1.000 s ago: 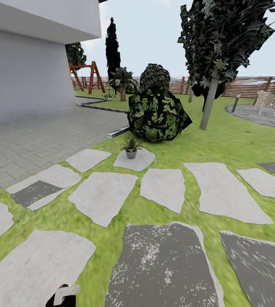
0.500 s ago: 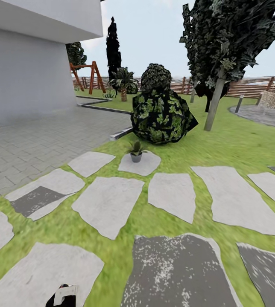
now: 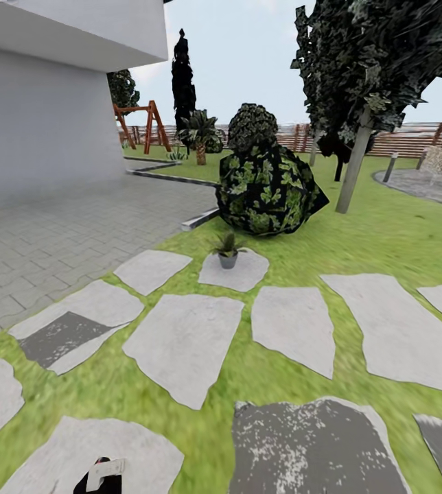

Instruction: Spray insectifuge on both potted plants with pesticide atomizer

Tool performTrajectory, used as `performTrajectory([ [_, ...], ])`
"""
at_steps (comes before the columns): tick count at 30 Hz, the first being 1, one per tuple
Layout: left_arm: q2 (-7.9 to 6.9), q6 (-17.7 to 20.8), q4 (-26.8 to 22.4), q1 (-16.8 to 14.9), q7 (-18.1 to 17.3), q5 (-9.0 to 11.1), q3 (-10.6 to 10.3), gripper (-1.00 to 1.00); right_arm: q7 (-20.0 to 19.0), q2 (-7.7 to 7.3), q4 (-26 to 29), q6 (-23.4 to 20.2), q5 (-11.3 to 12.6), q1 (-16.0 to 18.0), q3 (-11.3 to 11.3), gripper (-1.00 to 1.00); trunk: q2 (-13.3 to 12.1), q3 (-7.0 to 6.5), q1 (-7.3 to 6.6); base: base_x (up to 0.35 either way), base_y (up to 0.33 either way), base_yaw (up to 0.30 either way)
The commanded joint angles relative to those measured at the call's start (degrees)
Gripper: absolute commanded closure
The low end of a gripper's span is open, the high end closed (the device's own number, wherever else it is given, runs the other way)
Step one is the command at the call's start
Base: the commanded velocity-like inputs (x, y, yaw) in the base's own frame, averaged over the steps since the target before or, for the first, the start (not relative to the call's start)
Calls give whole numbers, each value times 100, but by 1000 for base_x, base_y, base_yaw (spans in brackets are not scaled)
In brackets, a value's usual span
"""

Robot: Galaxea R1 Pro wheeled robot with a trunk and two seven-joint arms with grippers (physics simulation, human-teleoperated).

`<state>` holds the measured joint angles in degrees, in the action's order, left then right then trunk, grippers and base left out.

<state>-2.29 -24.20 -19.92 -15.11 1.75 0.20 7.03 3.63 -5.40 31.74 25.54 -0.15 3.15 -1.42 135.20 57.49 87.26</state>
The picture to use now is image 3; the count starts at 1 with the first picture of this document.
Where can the pot plant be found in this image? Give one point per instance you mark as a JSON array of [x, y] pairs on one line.
[[227, 250]]

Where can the tree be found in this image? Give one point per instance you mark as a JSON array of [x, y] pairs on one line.
[[122, 89], [315, 60], [184, 92], [392, 51], [327, 143]]

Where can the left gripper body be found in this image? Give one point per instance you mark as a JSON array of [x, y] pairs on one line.
[[111, 485]]

